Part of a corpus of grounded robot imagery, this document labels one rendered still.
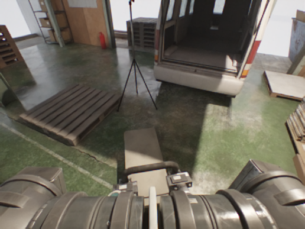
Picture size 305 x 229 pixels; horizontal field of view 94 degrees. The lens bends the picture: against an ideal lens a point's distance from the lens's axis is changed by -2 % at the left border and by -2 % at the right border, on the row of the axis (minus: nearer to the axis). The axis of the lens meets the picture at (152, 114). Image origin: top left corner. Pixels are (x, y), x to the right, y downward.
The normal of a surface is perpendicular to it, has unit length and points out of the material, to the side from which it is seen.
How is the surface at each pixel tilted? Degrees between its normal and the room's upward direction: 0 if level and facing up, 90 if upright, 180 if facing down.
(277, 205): 19
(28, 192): 23
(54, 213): 14
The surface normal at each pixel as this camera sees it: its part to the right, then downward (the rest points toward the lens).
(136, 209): 0.00, -0.95
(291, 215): -0.18, -0.89
